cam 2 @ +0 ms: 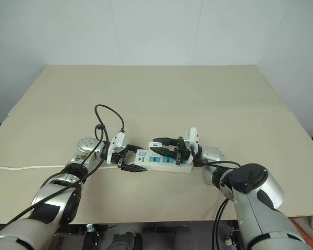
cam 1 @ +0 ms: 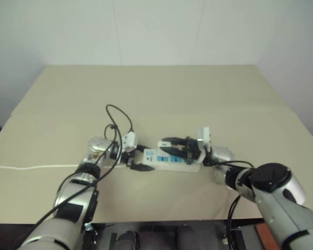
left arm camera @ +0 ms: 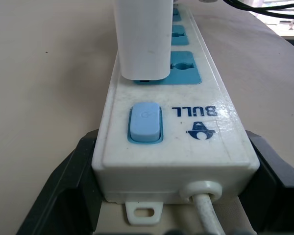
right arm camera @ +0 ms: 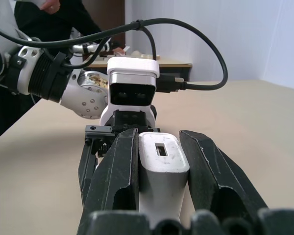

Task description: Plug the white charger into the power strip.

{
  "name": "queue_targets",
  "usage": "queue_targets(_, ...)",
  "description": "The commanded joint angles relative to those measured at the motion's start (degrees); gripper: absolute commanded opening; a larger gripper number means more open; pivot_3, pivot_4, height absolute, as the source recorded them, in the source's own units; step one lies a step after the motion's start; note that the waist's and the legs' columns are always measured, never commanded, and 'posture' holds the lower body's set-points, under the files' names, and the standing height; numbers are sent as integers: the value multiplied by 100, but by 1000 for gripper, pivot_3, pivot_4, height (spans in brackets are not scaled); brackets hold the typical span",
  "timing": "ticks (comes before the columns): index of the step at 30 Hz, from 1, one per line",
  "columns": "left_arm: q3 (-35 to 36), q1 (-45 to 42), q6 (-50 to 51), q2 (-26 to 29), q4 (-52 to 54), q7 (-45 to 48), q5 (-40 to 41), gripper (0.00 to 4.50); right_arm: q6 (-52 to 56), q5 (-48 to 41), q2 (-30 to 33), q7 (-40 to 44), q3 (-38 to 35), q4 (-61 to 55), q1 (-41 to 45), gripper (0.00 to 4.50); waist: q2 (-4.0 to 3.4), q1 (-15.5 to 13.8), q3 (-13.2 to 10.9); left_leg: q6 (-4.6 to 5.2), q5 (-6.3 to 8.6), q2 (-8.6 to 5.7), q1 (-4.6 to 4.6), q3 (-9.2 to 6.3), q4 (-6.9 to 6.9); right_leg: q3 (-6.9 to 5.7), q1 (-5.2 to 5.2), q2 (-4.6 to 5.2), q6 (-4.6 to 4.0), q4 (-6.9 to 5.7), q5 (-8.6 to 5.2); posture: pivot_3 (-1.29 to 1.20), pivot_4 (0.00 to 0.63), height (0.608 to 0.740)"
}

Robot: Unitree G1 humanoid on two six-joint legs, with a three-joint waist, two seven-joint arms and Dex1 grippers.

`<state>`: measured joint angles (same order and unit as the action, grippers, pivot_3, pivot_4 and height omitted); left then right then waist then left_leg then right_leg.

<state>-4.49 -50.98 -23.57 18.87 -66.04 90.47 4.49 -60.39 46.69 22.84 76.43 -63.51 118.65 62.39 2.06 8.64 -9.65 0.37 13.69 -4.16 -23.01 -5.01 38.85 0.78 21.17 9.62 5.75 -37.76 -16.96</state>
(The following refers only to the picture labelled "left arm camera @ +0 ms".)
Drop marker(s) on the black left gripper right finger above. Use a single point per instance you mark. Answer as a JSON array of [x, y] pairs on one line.
[[272, 181]]

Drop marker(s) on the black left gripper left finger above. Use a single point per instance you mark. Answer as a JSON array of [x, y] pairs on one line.
[[63, 186]]

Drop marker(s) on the white power strip blue sockets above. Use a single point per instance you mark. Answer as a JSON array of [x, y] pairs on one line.
[[176, 127]]

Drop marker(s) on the white charger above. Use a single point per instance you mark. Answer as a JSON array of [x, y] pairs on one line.
[[143, 39]]

